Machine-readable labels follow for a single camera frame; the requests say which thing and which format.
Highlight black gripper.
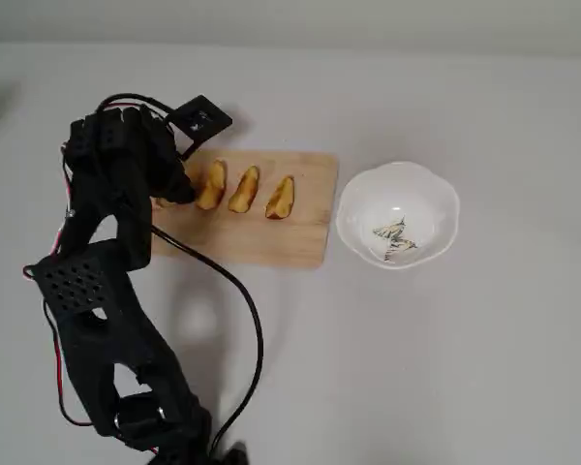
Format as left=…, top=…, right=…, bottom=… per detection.
left=62, top=106, right=198, bottom=205

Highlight apple slice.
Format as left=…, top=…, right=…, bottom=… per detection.
left=195, top=159, right=228, bottom=211
left=264, top=175, right=296, bottom=221
left=228, top=165, right=261, bottom=215

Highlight wooden cutting board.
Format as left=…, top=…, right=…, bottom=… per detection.
left=149, top=148, right=341, bottom=269

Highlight white ceramic bowl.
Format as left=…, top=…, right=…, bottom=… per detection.
left=336, top=161, right=461, bottom=271

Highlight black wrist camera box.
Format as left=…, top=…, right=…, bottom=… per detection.
left=167, top=94, right=234, bottom=147

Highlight thin black wire loop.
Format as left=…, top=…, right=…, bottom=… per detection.
left=95, top=92, right=175, bottom=122

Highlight red white servo wires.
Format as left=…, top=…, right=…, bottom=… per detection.
left=50, top=139, right=77, bottom=256

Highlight thick black cable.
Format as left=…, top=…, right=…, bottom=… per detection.
left=149, top=225, right=265, bottom=457

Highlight red black servo wire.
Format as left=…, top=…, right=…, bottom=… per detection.
left=41, top=299, right=96, bottom=427

